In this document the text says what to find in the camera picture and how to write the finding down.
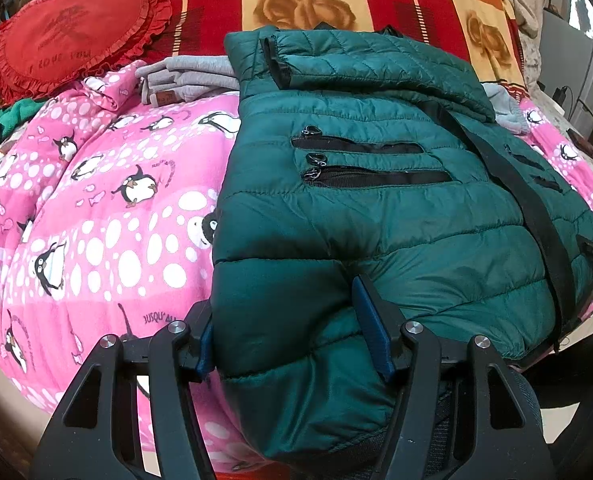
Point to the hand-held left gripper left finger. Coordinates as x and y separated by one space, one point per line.
206 347

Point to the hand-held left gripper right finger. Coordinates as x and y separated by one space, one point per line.
374 325

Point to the green quilted puffer jacket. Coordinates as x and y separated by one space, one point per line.
376 220

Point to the pink penguin print blanket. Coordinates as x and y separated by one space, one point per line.
101 210

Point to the grey cabinet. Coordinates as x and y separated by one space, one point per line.
561 50

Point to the grey sweatshirt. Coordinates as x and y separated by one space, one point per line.
191 77

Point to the red heart-shaped ruffled pillow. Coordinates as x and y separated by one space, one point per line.
71 40

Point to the checkered rose print blanket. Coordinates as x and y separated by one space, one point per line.
216 5

